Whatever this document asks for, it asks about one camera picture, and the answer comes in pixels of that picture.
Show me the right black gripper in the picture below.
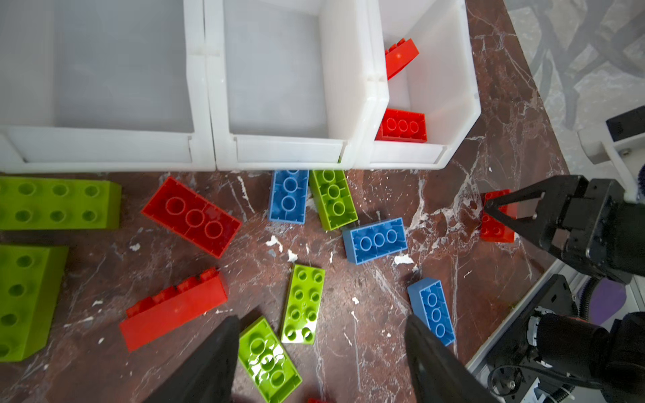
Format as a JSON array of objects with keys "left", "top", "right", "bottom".
[{"left": 484, "top": 176, "right": 644, "bottom": 282}]

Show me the blue lego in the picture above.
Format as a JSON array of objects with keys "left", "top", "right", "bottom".
[
  {"left": 343, "top": 218, "right": 408, "bottom": 265},
  {"left": 268, "top": 170, "right": 309, "bottom": 224},
  {"left": 407, "top": 278, "right": 456, "bottom": 347}
]

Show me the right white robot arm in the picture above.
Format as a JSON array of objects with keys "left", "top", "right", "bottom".
[{"left": 482, "top": 175, "right": 644, "bottom": 402}]

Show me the blue lego under bins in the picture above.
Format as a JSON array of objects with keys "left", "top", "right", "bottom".
[{"left": 268, "top": 170, "right": 309, "bottom": 224}]

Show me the left white bin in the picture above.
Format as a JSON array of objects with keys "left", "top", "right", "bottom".
[{"left": 1, "top": 1, "right": 216, "bottom": 174}]

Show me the green lego beside upper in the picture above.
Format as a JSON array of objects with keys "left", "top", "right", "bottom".
[{"left": 1, "top": 244, "right": 69, "bottom": 363}]

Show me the green lego centre upright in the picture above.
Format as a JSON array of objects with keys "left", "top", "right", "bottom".
[{"left": 239, "top": 317, "right": 302, "bottom": 403}]

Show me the middle white bin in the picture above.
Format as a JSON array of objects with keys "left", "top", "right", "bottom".
[{"left": 204, "top": 1, "right": 389, "bottom": 171}]

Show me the right white bin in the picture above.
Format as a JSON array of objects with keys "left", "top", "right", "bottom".
[{"left": 354, "top": 1, "right": 481, "bottom": 170}]

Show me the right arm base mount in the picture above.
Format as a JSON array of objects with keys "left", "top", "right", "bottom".
[{"left": 477, "top": 275, "right": 578, "bottom": 402}]

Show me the white bin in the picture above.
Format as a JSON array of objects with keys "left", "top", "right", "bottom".
[
  {"left": 204, "top": 1, "right": 389, "bottom": 171},
  {"left": 1, "top": 1, "right": 216, "bottom": 174},
  {"left": 354, "top": 1, "right": 481, "bottom": 170}
]

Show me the green lego under bins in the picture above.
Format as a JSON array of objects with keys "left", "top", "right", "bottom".
[{"left": 309, "top": 170, "right": 359, "bottom": 231}]

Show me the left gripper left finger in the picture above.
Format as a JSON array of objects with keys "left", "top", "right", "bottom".
[{"left": 145, "top": 316, "right": 240, "bottom": 402}]

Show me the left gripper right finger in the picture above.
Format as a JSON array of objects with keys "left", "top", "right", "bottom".
[{"left": 405, "top": 315, "right": 496, "bottom": 402}]

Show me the green lego centre tilted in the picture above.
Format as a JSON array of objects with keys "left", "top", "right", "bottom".
[{"left": 281, "top": 265, "right": 326, "bottom": 345}]

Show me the red lego bottom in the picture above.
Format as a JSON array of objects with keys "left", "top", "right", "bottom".
[{"left": 385, "top": 39, "right": 419, "bottom": 80}]

